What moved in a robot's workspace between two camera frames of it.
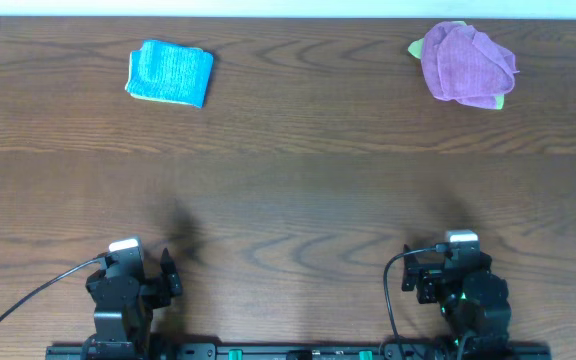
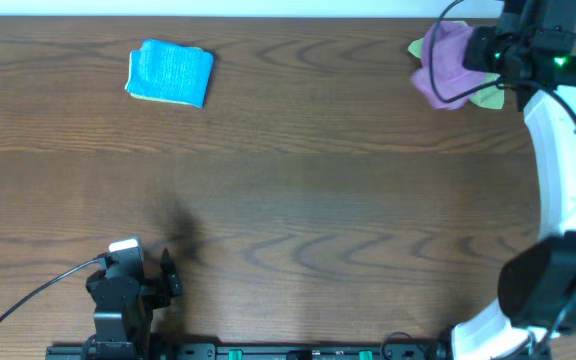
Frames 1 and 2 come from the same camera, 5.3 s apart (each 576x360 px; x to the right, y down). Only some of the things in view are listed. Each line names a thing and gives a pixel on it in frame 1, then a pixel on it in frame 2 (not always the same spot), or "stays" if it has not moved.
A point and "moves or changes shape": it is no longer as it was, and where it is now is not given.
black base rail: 298,351 stays
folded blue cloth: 171,72 stays
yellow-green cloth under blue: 155,99 stays
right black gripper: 428,279 -> 478,37
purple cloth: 472,67 moves or changes shape
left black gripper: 168,285 stays
